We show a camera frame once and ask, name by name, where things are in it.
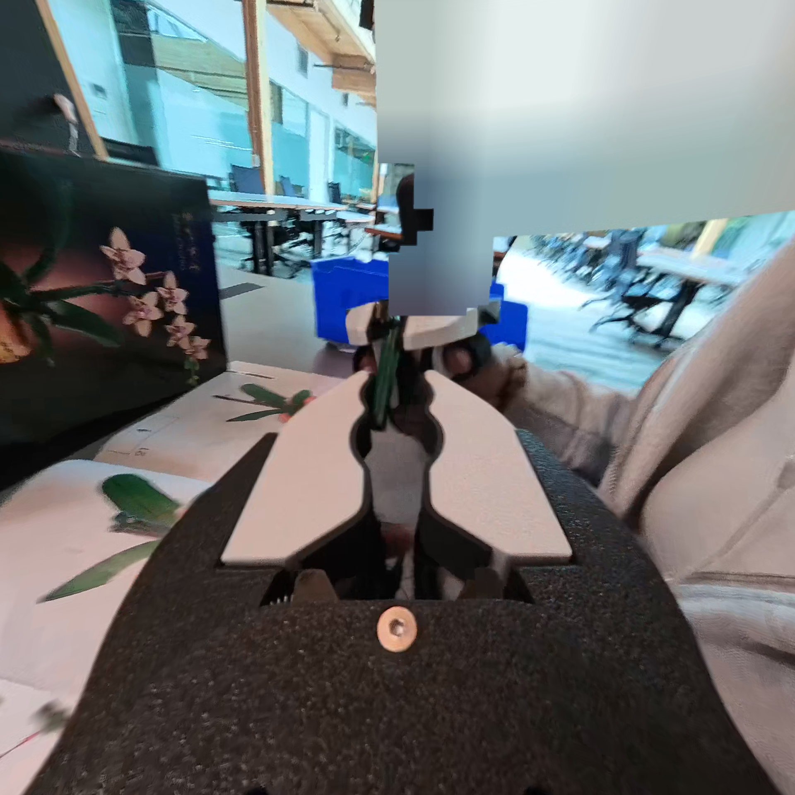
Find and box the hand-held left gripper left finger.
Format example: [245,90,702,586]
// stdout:
[219,371,373,569]

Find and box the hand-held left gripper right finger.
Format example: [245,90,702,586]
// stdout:
[423,369,573,567]

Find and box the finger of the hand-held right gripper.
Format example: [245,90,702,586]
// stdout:
[346,302,390,346]
[402,307,481,350]

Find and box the dark green toy stem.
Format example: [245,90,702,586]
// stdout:
[371,317,405,431]

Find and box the person's right forearm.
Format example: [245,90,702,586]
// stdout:
[497,363,634,498]

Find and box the grey desk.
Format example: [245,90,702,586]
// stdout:
[0,264,622,690]

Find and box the person's right hand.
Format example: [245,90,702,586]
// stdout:
[445,343,529,411]

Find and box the blue plastic bin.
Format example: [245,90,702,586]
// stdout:
[311,256,529,355]

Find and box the open building instruction booklet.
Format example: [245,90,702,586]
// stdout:
[0,360,367,771]

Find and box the white top office table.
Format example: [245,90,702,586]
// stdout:
[636,247,749,341]
[208,189,376,277]

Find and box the black office chair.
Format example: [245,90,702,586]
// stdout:
[584,273,684,350]

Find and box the black orchid toy set box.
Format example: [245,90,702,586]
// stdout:
[0,149,227,491]

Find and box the wooden pillar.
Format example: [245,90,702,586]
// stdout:
[241,0,278,195]

